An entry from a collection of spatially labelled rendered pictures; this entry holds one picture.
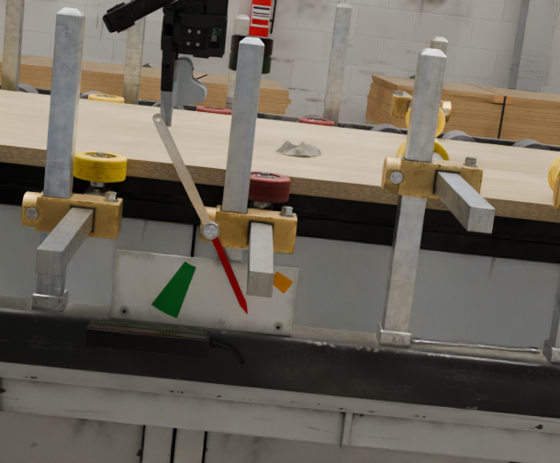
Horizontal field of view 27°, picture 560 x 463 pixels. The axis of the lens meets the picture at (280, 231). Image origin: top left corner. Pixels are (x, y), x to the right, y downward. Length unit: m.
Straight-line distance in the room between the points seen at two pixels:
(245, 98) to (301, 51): 7.22
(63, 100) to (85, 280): 0.38
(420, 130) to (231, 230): 0.30
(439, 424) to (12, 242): 0.73
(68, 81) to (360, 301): 0.61
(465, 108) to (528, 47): 1.40
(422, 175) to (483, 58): 7.53
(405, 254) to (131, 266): 0.39
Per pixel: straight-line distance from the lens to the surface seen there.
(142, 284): 1.64
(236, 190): 1.61
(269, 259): 1.41
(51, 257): 1.38
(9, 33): 2.74
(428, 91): 1.61
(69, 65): 1.61
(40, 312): 1.67
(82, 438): 2.01
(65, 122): 1.62
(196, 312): 1.65
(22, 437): 2.03
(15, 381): 1.75
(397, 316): 1.67
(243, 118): 1.60
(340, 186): 1.81
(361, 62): 8.90
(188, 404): 1.73
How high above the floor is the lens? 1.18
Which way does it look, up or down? 12 degrees down
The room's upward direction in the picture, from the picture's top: 7 degrees clockwise
